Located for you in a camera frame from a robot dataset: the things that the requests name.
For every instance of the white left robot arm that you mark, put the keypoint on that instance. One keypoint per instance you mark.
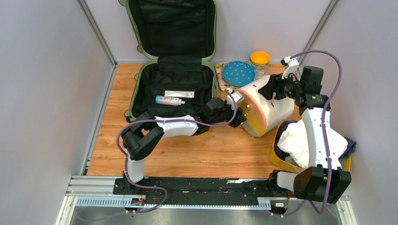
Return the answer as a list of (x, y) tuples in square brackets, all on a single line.
[(138, 139)]

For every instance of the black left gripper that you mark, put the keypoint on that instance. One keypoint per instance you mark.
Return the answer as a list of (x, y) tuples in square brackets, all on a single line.
[(234, 122)]

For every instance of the clear drinking glass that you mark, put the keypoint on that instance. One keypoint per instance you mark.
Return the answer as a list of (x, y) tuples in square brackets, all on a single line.
[(262, 71)]

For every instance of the small yellow bowl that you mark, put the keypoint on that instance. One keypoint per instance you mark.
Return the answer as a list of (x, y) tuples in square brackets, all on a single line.
[(260, 58)]

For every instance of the aluminium frame rail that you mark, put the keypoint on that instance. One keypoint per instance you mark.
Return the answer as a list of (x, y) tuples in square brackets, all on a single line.
[(89, 200)]

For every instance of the blue polka dot plate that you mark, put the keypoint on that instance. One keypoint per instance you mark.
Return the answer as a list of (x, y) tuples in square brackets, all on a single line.
[(238, 73)]

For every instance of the blue pink spray bottle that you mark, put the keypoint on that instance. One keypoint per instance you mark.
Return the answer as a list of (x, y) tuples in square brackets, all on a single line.
[(173, 101)]

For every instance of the floral placemat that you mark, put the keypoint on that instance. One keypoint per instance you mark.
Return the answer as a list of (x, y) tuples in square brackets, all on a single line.
[(223, 85)]

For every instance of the green hard-shell suitcase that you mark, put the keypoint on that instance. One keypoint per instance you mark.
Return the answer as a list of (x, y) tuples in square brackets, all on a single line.
[(178, 37)]

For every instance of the navy blue garment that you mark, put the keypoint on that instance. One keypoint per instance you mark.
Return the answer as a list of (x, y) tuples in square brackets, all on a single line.
[(351, 147)]

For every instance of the yellow plastic basin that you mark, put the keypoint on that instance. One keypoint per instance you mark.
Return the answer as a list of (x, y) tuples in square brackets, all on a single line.
[(280, 158)]

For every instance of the white and orange drawer cabinet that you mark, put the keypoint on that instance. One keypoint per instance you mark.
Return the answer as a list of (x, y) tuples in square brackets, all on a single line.
[(262, 115)]

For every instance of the white garment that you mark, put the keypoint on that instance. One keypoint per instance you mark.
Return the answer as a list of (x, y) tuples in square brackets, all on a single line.
[(293, 143)]

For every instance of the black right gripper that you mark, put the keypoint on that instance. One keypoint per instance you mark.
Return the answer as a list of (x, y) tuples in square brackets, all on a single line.
[(273, 86)]

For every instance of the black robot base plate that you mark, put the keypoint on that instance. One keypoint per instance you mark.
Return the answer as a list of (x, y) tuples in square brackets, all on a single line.
[(201, 191)]

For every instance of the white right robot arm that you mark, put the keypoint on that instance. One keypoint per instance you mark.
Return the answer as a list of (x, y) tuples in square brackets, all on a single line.
[(324, 180)]

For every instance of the white cosmetic box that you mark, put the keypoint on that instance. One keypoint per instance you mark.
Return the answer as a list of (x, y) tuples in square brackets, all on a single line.
[(179, 94)]

